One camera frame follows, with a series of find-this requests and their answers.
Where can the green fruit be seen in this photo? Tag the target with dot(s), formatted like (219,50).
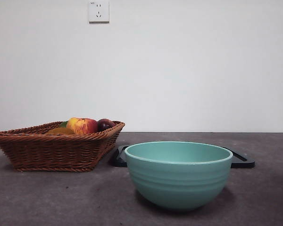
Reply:
(64,124)

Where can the white wall socket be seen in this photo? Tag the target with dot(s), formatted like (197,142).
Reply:
(99,11)

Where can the teal ribbed bowl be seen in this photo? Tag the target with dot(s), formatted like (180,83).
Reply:
(179,181)

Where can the dark red plum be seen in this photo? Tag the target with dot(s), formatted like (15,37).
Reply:
(105,124)

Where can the orange-brown kiwi fruit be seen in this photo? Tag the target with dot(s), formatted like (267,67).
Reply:
(60,131)

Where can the red yellow apple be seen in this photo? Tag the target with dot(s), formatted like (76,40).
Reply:
(81,126)

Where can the brown wicker basket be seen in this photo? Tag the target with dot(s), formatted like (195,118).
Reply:
(52,150)

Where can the black rectangular tray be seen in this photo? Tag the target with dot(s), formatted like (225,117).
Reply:
(241,162)

